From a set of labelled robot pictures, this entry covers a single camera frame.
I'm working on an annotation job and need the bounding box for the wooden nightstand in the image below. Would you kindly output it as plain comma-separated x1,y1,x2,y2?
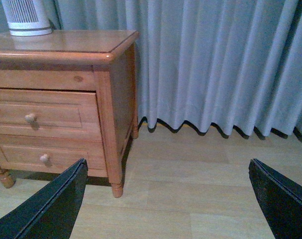
0,30,139,198

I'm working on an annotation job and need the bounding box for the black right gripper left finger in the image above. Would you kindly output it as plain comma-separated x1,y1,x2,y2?
0,159,88,239

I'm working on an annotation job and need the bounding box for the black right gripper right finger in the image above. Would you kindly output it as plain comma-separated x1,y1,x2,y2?
249,159,302,239

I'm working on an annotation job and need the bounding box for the white cylindrical air purifier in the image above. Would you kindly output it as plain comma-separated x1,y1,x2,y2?
1,0,53,36

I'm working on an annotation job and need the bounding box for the wooden drawer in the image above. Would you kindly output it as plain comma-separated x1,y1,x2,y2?
0,89,101,141
0,135,107,177

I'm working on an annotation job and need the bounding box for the grey curtain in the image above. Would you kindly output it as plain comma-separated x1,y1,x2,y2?
44,0,302,136

